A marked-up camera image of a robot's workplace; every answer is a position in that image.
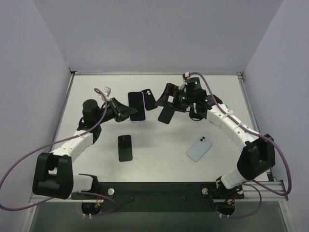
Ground black phone case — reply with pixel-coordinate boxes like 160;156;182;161
142;89;157;111

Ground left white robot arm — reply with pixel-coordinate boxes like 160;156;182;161
32;98;137;199

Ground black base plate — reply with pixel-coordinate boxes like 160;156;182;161
71;182;244;213

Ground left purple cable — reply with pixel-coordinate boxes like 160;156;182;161
0;88;119;217

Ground phone with lilac edge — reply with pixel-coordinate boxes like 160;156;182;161
128;91;146;122

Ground light blue phone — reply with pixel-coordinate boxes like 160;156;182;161
186;136;213;162

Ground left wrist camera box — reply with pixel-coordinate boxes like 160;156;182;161
102;87;111;96

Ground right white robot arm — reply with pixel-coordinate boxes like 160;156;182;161
155;77;275;189

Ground aluminium front rail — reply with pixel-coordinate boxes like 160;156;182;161
28;180;289;203

